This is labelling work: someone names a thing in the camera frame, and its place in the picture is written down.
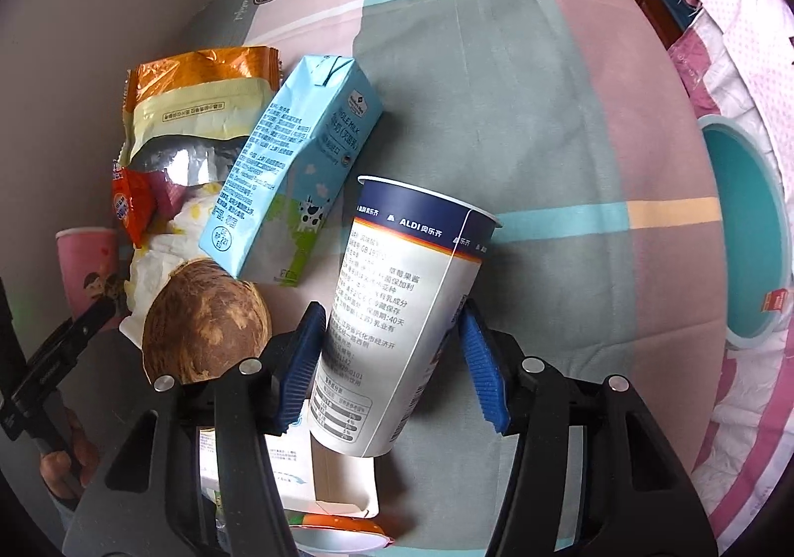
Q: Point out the light blue milk carton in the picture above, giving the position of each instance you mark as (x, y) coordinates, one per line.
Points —
(291, 160)

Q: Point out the white paper cup navy rim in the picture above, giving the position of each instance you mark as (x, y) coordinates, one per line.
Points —
(397, 284)

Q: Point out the person's left hand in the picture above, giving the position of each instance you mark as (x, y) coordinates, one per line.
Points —
(84, 445)

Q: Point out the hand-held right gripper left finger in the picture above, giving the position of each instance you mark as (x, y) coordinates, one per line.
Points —
(296, 374)

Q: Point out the teal plastic bin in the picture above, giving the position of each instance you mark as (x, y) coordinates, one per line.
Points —
(744, 234)

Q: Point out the pink paper cup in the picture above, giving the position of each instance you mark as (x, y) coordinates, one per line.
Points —
(80, 271)

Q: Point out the orange and cream snack bag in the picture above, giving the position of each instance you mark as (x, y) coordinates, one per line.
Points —
(198, 98)

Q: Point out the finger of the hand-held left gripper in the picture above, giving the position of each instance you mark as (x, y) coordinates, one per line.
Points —
(68, 340)

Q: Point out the white plastic wrapped package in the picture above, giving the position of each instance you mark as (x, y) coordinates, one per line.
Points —
(161, 259)

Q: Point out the red snack wrapper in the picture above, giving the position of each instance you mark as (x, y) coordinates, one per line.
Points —
(130, 203)

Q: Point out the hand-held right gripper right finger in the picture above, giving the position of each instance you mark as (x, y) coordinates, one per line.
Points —
(485, 377)

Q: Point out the brown coconut shell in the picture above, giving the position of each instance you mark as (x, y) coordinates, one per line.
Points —
(205, 321)

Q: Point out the pink floral bedsheet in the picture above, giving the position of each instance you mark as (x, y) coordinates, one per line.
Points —
(744, 36)

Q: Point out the orange rimmed lid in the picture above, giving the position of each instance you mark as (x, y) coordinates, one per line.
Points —
(341, 535)

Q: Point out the white medicine box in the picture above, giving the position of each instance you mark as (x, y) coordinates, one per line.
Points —
(347, 482)

